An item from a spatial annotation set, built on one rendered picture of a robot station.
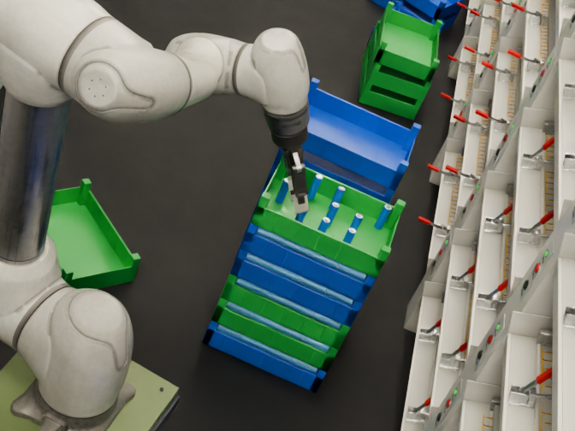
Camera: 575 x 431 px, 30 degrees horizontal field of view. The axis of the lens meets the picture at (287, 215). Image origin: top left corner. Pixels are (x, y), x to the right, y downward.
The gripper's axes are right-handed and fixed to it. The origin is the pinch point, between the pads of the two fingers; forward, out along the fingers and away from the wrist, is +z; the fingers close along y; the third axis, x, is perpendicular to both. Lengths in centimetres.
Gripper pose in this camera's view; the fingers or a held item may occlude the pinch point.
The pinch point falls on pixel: (298, 194)
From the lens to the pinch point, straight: 228.9
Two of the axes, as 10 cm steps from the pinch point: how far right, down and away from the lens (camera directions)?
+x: 9.7, -2.4, 0.9
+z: 1.1, 6.9, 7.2
